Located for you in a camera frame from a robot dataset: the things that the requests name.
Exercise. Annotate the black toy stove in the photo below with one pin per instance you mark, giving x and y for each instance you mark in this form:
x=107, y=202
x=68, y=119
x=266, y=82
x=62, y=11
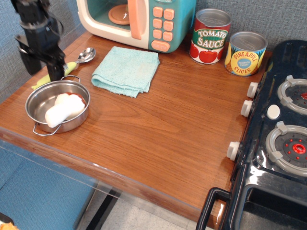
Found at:
x=269, y=178

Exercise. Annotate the tomato sauce can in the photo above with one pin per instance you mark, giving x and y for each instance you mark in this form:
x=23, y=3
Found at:
x=211, y=29

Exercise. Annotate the pineapple slices can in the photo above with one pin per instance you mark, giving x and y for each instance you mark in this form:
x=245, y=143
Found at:
x=245, y=53

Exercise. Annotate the orange object at corner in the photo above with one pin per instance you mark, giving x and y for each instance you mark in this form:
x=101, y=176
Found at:
x=6, y=223

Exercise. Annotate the spoon with yellow handle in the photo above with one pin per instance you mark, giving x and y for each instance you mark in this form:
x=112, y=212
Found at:
x=87, y=55

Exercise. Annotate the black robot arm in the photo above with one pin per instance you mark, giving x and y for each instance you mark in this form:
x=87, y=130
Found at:
x=34, y=12

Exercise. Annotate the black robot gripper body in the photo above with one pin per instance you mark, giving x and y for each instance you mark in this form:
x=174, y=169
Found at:
x=41, y=41

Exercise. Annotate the white toy food piece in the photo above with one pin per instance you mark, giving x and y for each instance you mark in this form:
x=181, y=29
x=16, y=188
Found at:
x=66, y=106

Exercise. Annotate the light blue folded cloth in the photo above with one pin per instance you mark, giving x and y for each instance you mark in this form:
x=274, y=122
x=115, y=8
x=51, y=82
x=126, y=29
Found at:
x=126, y=71

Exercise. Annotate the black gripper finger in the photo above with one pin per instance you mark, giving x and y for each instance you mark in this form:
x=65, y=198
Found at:
x=32, y=64
x=56, y=70

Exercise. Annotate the toy microwave teal and cream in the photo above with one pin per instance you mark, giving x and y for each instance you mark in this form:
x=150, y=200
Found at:
x=157, y=25

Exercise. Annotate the small metal pan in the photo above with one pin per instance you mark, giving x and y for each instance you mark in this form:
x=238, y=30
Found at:
x=43, y=98

